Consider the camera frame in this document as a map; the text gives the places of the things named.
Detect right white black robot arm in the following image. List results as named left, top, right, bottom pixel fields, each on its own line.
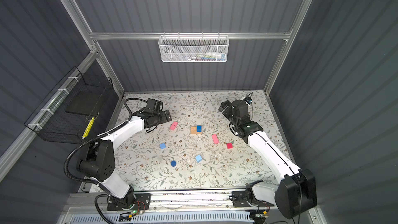
left=219, top=96, right=318, bottom=219

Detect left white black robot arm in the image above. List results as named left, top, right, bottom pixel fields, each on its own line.
left=77, top=98, right=172, bottom=199

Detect light pink rectangular block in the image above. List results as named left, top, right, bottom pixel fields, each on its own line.
left=170, top=121, right=178, bottom=131

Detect light blue square block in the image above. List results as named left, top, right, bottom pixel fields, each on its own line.
left=195, top=155, right=203, bottom=163

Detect floral patterned table mat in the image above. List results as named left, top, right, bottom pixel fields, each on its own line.
left=115, top=91, right=276, bottom=191

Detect markers in white basket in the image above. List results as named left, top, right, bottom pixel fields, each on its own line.
left=185, top=52, right=227, bottom=62

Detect yellow marker in basket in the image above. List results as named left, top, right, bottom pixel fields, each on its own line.
left=81, top=117, right=95, bottom=140

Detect black pad in basket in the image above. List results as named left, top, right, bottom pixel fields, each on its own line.
left=65, top=92, right=107, bottom=117

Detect left black corrugated cable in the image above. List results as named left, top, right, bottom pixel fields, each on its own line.
left=63, top=97, right=148, bottom=185

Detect white wire mesh basket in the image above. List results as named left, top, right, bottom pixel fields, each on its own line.
left=158, top=36, right=230, bottom=63

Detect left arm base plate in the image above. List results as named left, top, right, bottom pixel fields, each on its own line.
left=106, top=194, right=151, bottom=211

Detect black wire basket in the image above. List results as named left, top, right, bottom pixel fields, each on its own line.
left=24, top=67, right=118, bottom=144

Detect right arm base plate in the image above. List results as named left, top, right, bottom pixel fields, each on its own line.
left=229, top=191, right=275, bottom=208

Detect white ventilated cable duct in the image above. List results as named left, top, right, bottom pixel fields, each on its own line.
left=69, top=211, right=254, bottom=224

